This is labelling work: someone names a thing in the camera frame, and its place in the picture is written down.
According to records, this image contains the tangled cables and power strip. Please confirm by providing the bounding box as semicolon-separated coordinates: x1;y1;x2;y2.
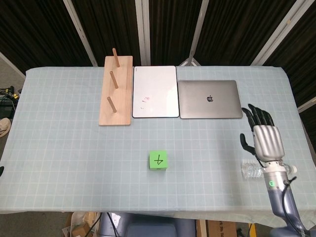
0;85;22;119

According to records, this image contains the white tripod stand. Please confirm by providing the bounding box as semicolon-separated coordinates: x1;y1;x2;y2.
179;48;201;67

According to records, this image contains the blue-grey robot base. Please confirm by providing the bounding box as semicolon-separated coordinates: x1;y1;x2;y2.
98;212;197;237

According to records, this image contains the grey closed laptop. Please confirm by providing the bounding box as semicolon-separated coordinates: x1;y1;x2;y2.
177;79;244;119

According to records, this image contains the clear plastic water bottle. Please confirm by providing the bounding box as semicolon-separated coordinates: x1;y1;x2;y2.
241;159;298;179

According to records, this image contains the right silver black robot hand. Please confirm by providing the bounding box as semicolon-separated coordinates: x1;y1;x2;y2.
239;103;286;163

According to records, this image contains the white tablet whiteboard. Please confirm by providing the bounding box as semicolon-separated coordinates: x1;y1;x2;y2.
132;65;179;119

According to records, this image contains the brown cardboard box with print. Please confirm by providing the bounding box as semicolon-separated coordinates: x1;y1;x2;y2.
196;219;250;237

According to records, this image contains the wooden board with three pegs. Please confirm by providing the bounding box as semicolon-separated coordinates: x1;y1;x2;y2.
98;48;133;127

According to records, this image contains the green cube with black numbers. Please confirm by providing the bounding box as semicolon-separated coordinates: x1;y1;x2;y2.
149;150;169;171

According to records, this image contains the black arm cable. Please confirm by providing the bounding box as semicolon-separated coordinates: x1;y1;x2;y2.
282;176;307;237

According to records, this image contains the open cardboard box with scraps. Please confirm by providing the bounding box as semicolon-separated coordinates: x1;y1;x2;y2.
61;212;102;237

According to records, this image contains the light blue grid tablecloth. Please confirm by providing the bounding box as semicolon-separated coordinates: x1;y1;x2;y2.
0;65;316;234

